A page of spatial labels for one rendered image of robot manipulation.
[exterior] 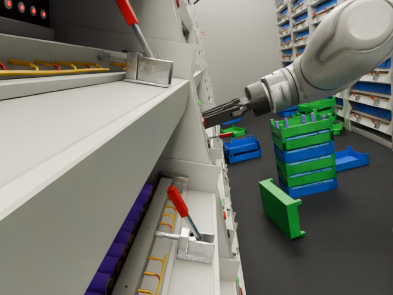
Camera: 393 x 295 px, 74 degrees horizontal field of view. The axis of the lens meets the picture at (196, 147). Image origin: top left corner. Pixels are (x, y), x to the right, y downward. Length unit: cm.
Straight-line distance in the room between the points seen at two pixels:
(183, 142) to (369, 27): 31
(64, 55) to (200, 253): 23
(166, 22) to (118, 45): 8
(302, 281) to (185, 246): 97
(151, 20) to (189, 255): 32
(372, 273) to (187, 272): 107
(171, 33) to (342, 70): 27
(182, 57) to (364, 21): 25
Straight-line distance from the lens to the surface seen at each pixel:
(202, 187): 45
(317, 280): 126
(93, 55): 26
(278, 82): 60
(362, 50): 44
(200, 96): 112
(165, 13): 42
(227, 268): 55
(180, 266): 30
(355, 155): 227
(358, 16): 45
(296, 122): 182
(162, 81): 24
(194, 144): 43
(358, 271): 131
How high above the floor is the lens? 89
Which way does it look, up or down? 16 degrees down
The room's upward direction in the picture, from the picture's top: 13 degrees counter-clockwise
